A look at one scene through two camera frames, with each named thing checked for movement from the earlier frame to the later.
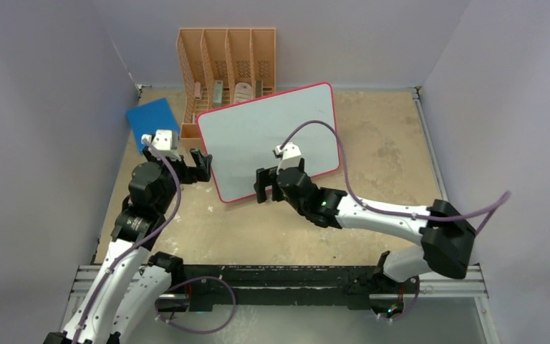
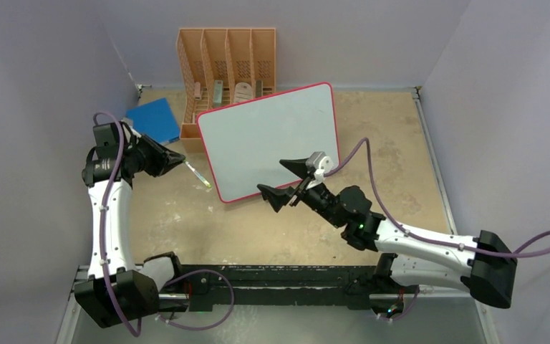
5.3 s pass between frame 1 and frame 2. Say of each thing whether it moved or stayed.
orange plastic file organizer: stayed
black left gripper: moved
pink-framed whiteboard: stayed
